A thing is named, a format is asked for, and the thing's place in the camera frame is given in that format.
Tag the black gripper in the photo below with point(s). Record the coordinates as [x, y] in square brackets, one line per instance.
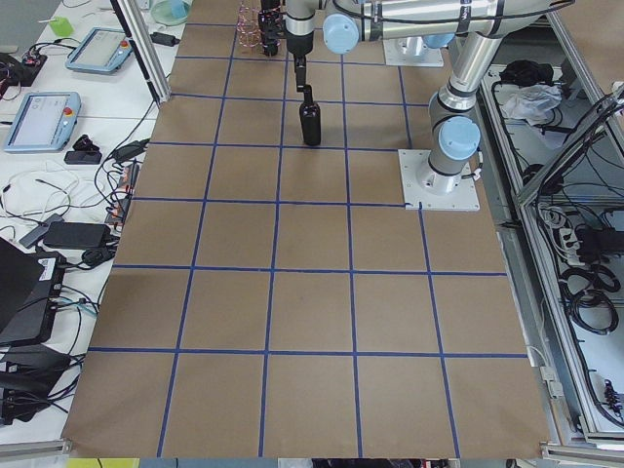
[298, 43]

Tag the black wine bottle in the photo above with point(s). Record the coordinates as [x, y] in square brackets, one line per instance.
[310, 121]
[271, 32]

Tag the black wine bottle in basket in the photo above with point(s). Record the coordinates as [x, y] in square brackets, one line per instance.
[271, 32]

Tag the green bowl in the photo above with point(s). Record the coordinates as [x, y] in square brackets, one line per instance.
[170, 12]

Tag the upper teach pendant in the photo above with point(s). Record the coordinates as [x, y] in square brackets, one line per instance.
[102, 51]

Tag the teach pendant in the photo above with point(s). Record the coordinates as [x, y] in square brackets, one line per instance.
[102, 51]
[44, 122]

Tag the crumpled white cloth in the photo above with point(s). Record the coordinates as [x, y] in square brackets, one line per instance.
[532, 104]

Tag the green cup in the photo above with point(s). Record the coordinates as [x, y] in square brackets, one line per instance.
[61, 26]

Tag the lower teach pendant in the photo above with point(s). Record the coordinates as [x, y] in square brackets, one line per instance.
[44, 122]

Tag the black power brick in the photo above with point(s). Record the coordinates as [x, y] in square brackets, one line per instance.
[76, 235]

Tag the black laptop computer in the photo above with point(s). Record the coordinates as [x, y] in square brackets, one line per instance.
[29, 284]

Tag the copper wire wine basket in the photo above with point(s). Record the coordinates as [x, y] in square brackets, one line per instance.
[247, 24]

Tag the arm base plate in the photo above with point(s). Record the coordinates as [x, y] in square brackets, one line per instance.
[411, 51]
[424, 189]

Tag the aluminium frame post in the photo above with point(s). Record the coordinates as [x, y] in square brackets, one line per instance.
[136, 30]

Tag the aluminium side frame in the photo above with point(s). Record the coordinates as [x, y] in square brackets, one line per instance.
[561, 187]

